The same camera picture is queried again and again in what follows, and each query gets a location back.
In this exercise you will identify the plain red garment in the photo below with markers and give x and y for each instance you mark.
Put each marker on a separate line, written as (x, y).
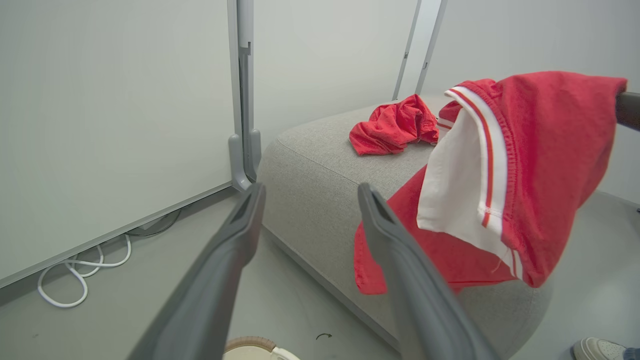
(390, 127)

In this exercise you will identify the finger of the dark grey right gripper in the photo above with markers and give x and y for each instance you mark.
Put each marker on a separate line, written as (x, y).
(631, 110)

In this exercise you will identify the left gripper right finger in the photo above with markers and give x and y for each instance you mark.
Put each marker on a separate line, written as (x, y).
(420, 300)

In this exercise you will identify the cream perforated laundry basket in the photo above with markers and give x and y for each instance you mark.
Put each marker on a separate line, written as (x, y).
(255, 350)

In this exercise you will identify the white sneaker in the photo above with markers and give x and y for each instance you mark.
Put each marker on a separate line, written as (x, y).
(597, 350)

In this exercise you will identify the red jersey with white stripes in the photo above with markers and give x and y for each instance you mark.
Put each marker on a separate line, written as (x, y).
(550, 150)

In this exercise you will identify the white partition panel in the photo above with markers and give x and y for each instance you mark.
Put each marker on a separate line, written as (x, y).
(110, 125)

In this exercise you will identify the grey partition post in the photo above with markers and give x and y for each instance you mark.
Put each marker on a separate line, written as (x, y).
(425, 40)
(245, 100)

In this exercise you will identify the blue jeans leg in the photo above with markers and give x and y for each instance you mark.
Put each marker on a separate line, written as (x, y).
(632, 354)

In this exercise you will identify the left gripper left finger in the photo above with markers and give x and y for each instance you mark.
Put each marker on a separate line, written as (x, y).
(210, 290)

